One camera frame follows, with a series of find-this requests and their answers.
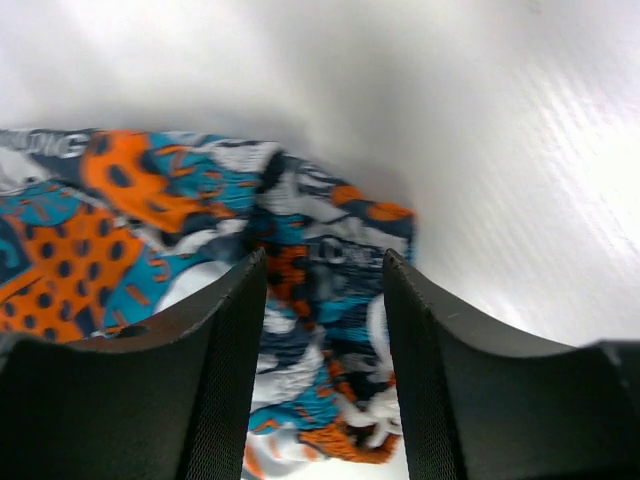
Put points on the blue orange patterned shorts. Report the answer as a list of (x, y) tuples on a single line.
[(100, 229)]

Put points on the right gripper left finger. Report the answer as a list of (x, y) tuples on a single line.
[(166, 398)]

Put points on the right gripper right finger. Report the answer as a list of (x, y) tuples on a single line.
[(480, 399)]

